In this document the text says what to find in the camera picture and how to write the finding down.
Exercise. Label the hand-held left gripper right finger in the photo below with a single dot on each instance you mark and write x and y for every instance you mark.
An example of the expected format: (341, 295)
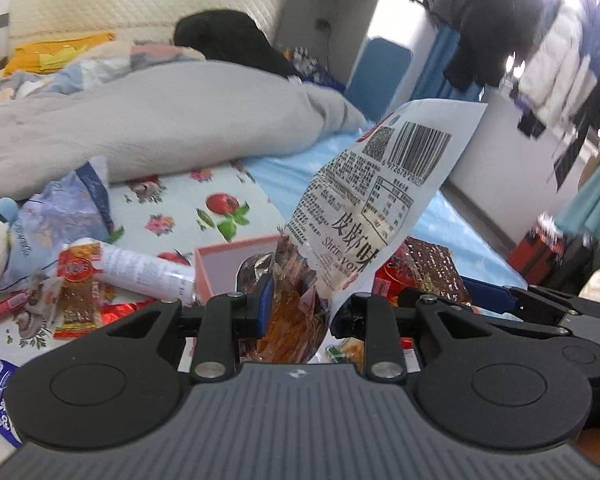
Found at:
(367, 320)

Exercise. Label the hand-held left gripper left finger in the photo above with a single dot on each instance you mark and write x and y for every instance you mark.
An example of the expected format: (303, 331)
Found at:
(264, 310)

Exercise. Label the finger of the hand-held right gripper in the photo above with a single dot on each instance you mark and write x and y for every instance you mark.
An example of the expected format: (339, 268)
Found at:
(487, 297)
(535, 326)

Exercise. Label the green snack packet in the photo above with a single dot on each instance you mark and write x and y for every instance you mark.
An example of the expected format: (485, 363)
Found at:
(347, 352)

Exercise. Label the brown patterned snack packet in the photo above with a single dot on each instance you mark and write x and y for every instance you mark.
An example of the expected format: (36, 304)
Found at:
(430, 265)

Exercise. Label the clear orange strip snack packet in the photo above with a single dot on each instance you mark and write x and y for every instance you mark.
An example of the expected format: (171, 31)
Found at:
(380, 185)

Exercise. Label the red label strip snack packet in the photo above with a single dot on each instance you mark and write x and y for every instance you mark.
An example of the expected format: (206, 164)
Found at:
(77, 300)

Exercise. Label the red bag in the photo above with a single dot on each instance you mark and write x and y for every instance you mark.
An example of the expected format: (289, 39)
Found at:
(535, 255)

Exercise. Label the white cylindrical bottle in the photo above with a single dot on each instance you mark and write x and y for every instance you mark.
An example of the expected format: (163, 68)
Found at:
(140, 270)

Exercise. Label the teal hanging garment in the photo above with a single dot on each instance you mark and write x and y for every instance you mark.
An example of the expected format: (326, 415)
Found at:
(590, 200)

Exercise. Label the floral bed mat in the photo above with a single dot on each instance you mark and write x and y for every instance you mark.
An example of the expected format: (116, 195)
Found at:
(180, 200)

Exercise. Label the shiny red candy packet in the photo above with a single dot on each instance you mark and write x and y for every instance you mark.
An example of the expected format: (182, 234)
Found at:
(125, 314)

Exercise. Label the light blue bedsheet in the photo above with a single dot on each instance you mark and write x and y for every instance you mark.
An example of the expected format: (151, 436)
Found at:
(290, 165)

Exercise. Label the black hanging trousers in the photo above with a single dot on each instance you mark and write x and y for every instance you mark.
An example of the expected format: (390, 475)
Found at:
(572, 155)

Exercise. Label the grey duvet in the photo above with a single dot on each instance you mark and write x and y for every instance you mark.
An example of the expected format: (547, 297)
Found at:
(155, 120)

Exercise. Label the large clear blue snack bag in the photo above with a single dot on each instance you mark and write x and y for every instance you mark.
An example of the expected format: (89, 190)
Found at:
(55, 215)

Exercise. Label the blue curtain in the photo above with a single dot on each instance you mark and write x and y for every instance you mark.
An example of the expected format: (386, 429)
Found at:
(445, 70)

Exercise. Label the blue chair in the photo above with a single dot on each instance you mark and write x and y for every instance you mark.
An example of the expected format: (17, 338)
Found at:
(380, 75)

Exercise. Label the white puffer jacket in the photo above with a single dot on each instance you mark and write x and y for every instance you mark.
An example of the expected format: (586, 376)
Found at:
(555, 60)

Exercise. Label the patterned cloth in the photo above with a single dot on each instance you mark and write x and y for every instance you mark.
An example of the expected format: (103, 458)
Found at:
(305, 65)

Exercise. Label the black clothing heap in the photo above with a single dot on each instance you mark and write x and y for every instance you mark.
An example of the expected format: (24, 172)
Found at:
(230, 37)

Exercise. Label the black hanging jacket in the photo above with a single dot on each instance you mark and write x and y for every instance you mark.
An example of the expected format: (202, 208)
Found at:
(495, 20)

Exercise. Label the patterned quilt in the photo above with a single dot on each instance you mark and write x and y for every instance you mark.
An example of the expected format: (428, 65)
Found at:
(105, 65)

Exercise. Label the yellow pillow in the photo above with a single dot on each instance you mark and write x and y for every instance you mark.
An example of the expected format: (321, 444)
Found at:
(55, 52)

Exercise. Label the cream quilted headboard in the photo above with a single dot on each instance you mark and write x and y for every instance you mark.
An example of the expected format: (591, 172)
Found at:
(130, 5)

